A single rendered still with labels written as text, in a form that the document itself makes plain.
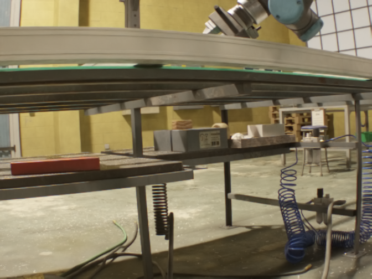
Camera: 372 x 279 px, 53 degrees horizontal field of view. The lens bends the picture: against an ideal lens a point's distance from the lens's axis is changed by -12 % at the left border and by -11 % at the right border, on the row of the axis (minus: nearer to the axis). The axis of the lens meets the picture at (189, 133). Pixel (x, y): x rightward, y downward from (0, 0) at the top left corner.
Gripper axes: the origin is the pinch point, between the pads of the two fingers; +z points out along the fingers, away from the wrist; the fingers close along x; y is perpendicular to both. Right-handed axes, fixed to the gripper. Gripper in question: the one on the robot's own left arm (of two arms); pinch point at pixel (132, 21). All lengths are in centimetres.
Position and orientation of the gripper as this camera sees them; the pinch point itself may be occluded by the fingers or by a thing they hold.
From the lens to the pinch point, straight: 94.4
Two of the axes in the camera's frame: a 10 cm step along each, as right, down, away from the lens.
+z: 0.5, 10.0, 0.3
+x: 5.6, -0.1, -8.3
